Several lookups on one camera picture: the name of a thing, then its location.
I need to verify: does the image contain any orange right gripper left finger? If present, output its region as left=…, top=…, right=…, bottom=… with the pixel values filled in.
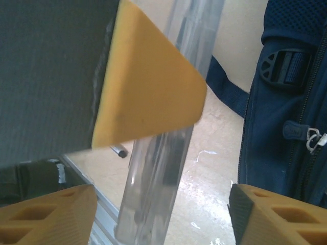
left=0, top=185, right=99, bottom=245

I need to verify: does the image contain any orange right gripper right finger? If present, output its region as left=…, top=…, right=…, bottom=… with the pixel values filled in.
left=227, top=183, right=327, bottom=245

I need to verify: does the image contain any black and white marker pen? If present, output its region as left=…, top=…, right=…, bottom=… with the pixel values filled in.
left=109, top=143, right=129, bottom=159

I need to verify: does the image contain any clear plastic pencil case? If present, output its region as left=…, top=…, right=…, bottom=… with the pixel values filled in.
left=113, top=0, right=225, bottom=245

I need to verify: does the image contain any navy blue student backpack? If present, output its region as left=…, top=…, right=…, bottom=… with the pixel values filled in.
left=205, top=0, right=327, bottom=207

